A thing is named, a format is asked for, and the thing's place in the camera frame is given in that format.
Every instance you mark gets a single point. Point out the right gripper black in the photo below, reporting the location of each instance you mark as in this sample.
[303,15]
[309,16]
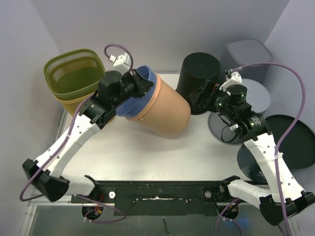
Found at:
[205,91]

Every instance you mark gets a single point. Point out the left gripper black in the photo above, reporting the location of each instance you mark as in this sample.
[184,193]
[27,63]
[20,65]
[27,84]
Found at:
[142,86]

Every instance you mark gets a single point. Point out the black ribbed round bin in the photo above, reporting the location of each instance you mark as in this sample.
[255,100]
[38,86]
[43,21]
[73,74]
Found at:
[196,69]

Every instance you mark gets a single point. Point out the tan round bin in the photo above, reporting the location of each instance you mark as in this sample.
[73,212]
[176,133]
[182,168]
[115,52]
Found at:
[167,113]

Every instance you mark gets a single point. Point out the light grey round bin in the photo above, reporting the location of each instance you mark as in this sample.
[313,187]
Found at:
[237,114]

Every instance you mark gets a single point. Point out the grey mesh square basket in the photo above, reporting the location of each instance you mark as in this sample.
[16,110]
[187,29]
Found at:
[244,52]

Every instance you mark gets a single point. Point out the tan mesh square basket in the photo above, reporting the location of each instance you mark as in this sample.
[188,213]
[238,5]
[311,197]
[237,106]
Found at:
[71,105]

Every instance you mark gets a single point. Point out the dark navy round bin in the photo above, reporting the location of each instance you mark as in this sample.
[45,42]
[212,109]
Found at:
[298,148]

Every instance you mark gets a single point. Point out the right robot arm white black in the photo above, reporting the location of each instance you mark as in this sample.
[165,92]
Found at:
[285,196]

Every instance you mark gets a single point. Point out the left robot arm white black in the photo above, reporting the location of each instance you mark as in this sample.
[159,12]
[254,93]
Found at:
[45,173]

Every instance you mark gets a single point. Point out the green mesh square basket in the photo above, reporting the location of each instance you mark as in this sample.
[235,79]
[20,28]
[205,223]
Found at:
[73,74]

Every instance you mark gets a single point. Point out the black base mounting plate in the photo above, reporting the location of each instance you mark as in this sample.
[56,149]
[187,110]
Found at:
[164,198]

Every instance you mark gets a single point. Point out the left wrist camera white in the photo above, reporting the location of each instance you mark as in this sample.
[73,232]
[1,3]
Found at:
[121,63]

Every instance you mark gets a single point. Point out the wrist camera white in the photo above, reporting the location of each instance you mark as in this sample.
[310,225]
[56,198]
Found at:
[232,78]
[121,63]

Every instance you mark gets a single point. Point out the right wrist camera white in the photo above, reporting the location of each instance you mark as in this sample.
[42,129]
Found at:
[232,78]

